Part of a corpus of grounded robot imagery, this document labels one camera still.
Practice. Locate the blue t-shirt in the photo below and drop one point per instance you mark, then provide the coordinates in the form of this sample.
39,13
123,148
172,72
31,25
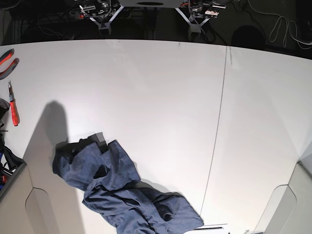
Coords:
113,188

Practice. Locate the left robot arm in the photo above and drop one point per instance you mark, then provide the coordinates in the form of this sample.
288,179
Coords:
198,12

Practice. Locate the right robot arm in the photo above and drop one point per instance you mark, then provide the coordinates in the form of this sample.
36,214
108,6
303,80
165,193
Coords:
100,12

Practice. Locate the black thin rod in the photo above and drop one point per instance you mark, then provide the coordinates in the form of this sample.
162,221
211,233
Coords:
209,228

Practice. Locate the black bag with items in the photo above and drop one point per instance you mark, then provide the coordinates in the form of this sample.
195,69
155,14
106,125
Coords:
10,164

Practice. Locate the red handled screwdriver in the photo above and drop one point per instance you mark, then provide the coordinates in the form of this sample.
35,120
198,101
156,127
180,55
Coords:
14,112

